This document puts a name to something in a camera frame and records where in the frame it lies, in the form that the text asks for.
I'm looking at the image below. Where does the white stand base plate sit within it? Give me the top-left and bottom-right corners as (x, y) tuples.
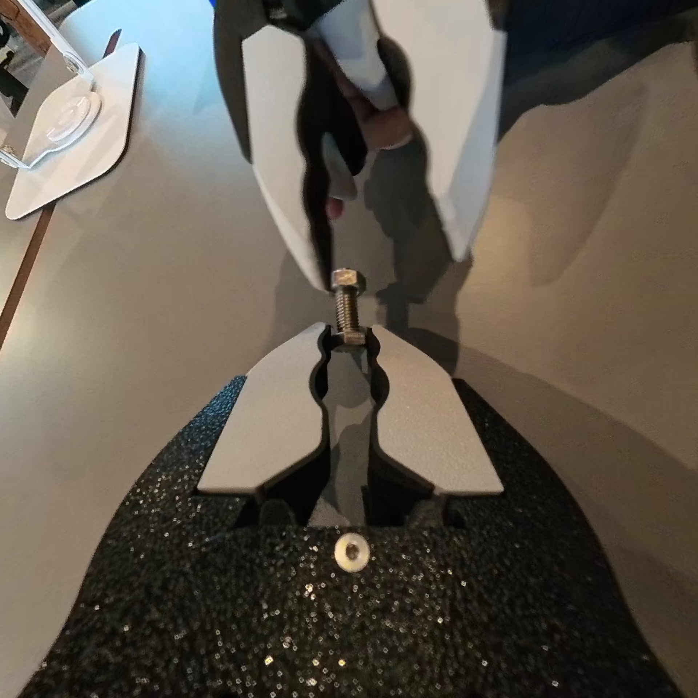
(5, 43), (144, 220)

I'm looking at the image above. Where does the steel hex bolt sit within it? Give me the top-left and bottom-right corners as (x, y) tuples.
(330, 267), (367, 334)

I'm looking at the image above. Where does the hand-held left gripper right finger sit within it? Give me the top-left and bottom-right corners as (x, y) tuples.
(370, 324), (505, 498)

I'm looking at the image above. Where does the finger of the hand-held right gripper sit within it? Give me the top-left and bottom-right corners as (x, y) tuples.
(241, 24), (336, 292)
(373, 0), (505, 262)

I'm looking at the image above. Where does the blue plastic bin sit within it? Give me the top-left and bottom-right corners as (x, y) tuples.
(493, 0), (698, 137)

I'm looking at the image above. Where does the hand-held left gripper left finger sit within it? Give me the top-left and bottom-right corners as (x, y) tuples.
(196, 322), (334, 497)

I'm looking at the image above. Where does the clear acrylic stand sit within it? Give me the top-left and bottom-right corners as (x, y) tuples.
(0, 0), (104, 170)

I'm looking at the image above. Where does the person's right hand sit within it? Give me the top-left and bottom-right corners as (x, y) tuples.
(326, 95), (415, 220)

